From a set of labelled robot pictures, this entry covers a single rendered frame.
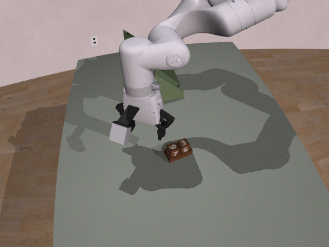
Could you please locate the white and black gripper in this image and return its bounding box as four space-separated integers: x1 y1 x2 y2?
115 88 175 140

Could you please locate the brown wooden number cube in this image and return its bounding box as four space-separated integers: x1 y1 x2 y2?
166 142 180 158
177 138 190 154

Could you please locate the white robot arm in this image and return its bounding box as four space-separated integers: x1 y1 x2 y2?
109 0 287 145

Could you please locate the brown wooden tray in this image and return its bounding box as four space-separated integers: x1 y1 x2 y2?
164 147 193 163

